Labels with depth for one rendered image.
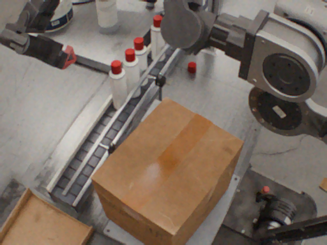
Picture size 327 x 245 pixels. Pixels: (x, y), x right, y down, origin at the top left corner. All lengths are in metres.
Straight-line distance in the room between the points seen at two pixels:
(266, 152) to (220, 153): 1.40
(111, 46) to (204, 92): 0.41
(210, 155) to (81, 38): 0.88
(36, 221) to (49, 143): 0.30
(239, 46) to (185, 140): 0.36
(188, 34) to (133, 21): 0.98
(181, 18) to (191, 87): 0.77
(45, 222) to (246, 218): 0.99
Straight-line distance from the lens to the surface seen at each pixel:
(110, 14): 1.49
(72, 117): 1.34
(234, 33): 0.62
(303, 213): 1.88
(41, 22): 0.90
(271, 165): 2.23
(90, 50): 1.49
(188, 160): 0.87
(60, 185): 1.14
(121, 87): 1.17
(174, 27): 0.64
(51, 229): 1.15
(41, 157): 1.27
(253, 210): 1.79
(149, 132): 0.91
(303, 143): 2.39
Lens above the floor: 1.87
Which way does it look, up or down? 54 degrees down
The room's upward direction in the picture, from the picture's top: straight up
